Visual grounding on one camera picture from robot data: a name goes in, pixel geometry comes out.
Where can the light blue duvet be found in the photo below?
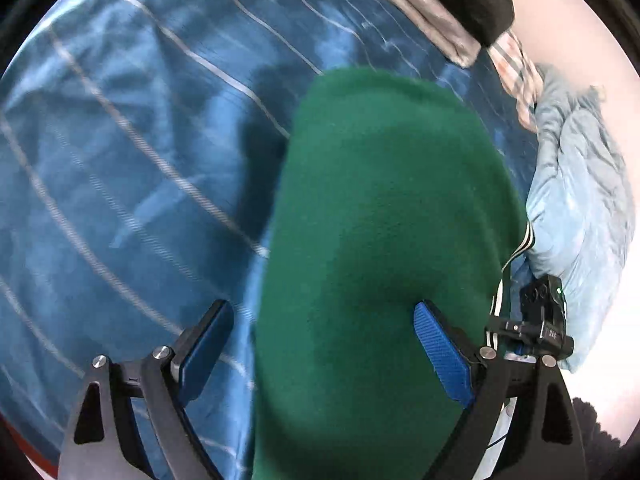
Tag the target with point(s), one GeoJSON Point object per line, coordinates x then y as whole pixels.
{"type": "Point", "coordinates": [580, 200]}

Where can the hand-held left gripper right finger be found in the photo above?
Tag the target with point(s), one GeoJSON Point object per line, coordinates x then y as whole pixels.
{"type": "Point", "coordinates": [442, 355]}

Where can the dark fuzzy object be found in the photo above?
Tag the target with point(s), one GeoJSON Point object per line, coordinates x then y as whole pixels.
{"type": "Point", "coordinates": [597, 425]}

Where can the grey cloth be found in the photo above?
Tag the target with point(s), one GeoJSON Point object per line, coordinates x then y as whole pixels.
{"type": "Point", "coordinates": [425, 10]}

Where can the blue striped bed sheet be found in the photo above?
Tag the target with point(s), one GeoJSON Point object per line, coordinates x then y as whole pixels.
{"type": "Point", "coordinates": [125, 160]}

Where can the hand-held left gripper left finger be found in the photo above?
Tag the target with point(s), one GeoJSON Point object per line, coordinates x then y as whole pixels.
{"type": "Point", "coordinates": [200, 360]}

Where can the green jacket with cream sleeves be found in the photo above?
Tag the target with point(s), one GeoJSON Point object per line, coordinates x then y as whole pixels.
{"type": "Point", "coordinates": [380, 220]}

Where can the checked cloth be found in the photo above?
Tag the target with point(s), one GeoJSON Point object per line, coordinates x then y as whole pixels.
{"type": "Point", "coordinates": [515, 75]}

